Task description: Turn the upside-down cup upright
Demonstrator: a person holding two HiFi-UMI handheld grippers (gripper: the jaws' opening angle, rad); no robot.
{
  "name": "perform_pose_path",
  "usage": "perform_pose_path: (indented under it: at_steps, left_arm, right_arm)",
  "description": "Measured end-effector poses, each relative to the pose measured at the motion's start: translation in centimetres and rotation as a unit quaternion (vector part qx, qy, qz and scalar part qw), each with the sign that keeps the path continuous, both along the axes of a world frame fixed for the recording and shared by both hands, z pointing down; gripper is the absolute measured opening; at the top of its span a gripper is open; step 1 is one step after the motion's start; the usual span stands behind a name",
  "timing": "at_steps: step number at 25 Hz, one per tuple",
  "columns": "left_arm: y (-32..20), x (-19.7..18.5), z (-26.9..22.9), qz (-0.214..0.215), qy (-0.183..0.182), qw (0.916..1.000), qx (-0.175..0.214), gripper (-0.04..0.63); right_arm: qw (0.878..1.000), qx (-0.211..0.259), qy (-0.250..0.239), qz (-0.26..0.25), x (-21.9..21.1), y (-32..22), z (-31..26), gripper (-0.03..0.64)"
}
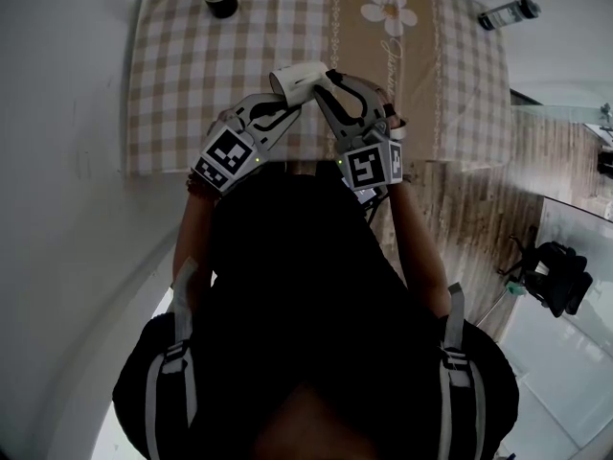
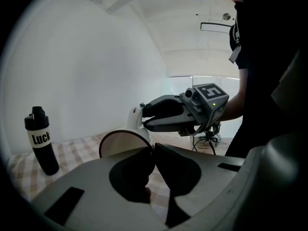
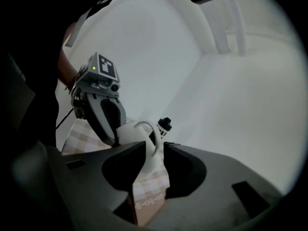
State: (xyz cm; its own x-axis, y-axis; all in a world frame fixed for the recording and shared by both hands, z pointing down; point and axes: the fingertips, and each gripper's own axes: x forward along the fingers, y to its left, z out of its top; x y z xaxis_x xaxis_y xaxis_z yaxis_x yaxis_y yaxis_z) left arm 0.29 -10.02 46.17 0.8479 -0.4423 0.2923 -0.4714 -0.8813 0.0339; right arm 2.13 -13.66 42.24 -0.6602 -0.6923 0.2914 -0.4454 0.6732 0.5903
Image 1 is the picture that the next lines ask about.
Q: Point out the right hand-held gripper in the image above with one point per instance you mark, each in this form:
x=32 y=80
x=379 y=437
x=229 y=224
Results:
x=369 y=166

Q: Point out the small screen device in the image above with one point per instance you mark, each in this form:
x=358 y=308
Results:
x=361 y=193

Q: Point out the small teal object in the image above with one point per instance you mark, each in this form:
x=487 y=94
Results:
x=517 y=289

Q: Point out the white mug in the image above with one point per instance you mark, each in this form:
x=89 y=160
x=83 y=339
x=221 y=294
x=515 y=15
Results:
x=299 y=82

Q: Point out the person's black top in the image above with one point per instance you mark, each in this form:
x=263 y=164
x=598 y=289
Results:
x=311 y=281

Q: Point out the black office chair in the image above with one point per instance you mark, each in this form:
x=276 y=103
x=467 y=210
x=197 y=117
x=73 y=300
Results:
x=560 y=276

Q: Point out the person's right forearm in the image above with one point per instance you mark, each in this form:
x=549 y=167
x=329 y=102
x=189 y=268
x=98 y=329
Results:
x=416 y=247

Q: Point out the person's right hand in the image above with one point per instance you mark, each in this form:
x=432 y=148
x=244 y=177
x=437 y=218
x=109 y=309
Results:
x=383 y=95

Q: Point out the person's left hand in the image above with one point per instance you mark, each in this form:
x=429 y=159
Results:
x=219 y=117

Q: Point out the checked beige tablecloth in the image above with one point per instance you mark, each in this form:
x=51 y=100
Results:
x=201 y=65

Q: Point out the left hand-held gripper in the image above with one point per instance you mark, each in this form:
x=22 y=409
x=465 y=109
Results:
x=225 y=156

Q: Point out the person's left forearm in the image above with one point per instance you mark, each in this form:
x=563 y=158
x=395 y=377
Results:
x=191 y=237

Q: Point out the dark bottle lying down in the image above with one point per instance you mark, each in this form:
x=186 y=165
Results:
x=507 y=13

